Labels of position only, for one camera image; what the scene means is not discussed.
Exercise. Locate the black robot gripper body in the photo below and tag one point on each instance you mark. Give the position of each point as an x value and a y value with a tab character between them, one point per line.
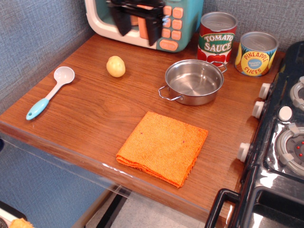
145	9

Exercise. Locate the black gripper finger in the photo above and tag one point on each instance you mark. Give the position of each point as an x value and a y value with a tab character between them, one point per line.
154	30
121	19

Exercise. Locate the stainless steel pot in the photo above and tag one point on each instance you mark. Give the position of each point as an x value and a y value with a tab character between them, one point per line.
193	82

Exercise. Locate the orange folded towel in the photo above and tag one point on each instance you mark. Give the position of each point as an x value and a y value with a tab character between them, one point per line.
163	147

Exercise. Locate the toy microwave teal and white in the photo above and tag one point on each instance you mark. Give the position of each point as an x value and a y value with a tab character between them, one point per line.
182	20

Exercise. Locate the yellow toy potato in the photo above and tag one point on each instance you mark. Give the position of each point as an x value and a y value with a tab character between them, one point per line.
115	66

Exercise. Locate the tomato sauce can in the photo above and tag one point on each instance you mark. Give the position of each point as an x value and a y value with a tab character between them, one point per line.
216	37

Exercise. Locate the pineapple slices can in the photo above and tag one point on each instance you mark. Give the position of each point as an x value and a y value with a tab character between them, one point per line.
256	53

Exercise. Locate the white stove knob upper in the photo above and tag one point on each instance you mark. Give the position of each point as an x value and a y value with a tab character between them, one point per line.
263	93

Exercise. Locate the white stove knob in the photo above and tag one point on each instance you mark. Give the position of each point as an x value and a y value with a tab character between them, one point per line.
243	151
263	93
257	110

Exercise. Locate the white stove knob middle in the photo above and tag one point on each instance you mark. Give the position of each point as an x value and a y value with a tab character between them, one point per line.
257	110

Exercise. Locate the white stove knob lower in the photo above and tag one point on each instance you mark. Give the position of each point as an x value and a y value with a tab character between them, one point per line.
243	151

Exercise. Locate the black toy stove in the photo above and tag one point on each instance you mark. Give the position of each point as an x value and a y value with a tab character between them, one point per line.
272	182

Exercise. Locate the orange fuzzy object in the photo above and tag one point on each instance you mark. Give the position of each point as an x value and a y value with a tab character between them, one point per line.
20	223

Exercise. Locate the white spoon teal handle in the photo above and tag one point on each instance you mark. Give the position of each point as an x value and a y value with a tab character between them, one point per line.
63	76

